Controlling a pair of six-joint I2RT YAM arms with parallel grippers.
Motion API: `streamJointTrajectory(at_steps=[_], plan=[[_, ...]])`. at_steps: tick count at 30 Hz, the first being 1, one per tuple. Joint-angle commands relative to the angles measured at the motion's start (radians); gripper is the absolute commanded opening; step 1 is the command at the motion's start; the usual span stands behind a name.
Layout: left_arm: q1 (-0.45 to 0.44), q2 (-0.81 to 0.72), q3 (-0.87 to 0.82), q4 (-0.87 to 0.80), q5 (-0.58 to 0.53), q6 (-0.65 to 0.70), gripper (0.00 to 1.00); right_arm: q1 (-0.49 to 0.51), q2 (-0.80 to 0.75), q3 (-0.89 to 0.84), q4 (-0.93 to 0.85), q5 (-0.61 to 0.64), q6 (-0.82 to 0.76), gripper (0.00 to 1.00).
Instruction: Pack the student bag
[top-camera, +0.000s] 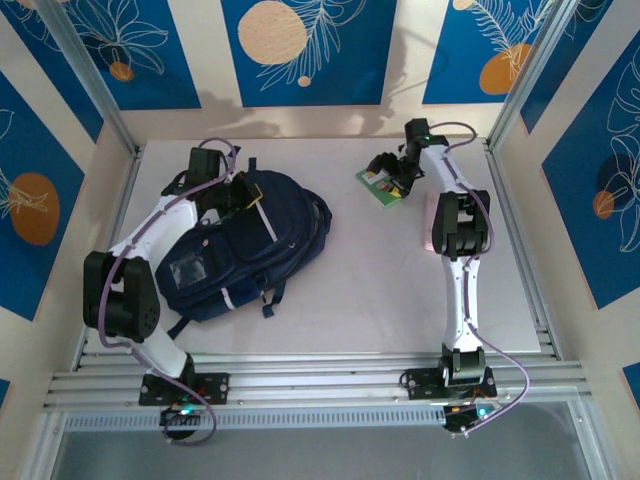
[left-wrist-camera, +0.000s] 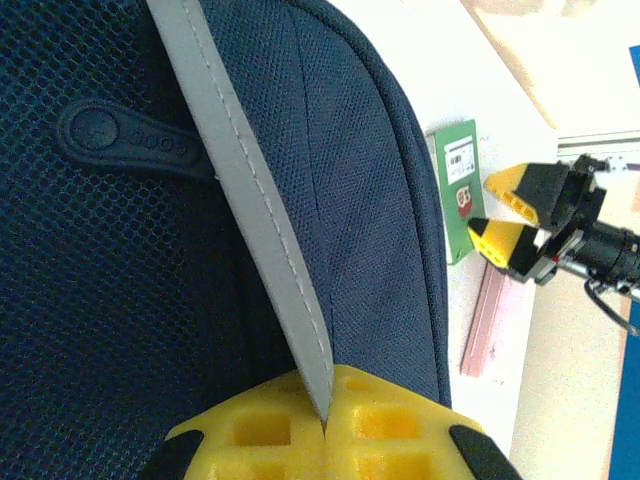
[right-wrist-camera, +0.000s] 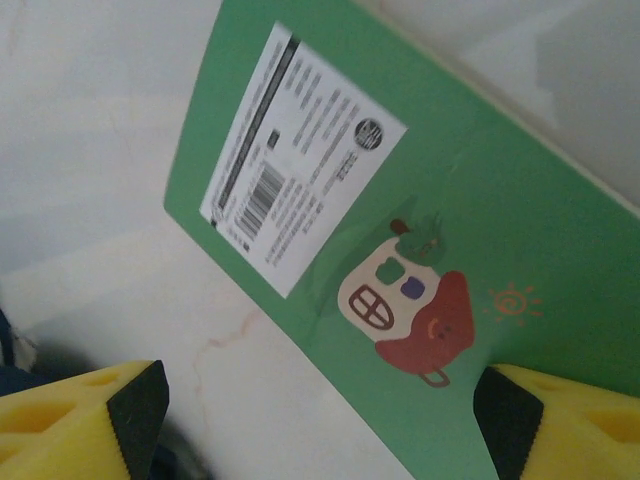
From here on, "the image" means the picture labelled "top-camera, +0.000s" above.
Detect green book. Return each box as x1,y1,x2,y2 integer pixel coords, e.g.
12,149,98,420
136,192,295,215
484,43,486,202
354,164,409,212

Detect navy blue backpack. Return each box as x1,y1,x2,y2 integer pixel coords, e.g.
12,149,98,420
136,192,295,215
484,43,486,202
154,157,334,342

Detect pink pencil case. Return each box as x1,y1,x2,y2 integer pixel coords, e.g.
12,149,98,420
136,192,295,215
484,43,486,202
421,192,442,254

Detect grey front panel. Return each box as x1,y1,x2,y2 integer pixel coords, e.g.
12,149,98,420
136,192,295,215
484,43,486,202
47,429,592,480

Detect aluminium left side rail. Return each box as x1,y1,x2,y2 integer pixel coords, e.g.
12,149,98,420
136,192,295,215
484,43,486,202
69,142,146,371

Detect aluminium rail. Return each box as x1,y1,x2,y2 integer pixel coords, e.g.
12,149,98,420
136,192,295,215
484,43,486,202
482,139,559,359
69,142,146,371

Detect aluminium right side rail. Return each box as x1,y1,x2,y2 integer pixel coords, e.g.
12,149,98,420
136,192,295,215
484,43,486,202
482,139,559,359

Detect aluminium right frame post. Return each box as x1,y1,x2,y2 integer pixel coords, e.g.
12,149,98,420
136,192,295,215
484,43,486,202
486,0,586,152

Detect aluminium frame post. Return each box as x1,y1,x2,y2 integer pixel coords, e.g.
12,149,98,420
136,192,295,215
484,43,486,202
34,0,142,157
486,0,586,152

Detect aluminium left frame post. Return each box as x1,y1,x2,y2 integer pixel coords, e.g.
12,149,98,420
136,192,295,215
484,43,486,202
34,0,142,157

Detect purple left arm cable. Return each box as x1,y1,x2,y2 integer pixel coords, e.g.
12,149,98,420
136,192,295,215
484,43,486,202
97,137,242,447

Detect aluminium front frame rails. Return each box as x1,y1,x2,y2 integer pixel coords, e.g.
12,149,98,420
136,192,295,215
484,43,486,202
42,349,596,415

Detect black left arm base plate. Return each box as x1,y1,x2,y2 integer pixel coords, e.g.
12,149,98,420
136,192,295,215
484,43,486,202
138,372,231,407

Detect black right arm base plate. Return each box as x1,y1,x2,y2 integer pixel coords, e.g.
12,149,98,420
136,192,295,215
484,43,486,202
402,367,497,401

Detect grey slotted cable duct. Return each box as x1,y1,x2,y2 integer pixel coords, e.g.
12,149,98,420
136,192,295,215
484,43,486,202
63,403,449,434

